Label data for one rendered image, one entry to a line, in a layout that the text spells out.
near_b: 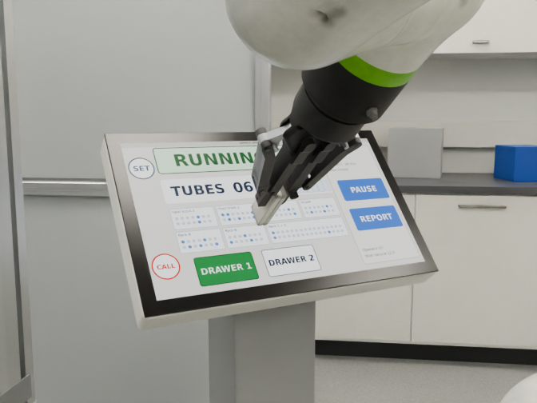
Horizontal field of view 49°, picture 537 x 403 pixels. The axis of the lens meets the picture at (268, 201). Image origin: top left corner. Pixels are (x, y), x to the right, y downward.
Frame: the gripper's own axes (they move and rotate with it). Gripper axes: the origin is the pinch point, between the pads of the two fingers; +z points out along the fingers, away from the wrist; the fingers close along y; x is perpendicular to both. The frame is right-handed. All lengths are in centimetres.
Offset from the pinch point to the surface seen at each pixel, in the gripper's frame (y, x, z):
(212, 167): -2.6, -17.4, 17.5
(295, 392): -15.8, 16.1, 39.6
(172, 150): 3.4, -21.0, 17.5
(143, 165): 8.7, -18.3, 17.4
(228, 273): 0.2, 1.5, 17.3
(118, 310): -5, -31, 110
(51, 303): 12, -40, 118
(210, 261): 2.4, -0.7, 17.3
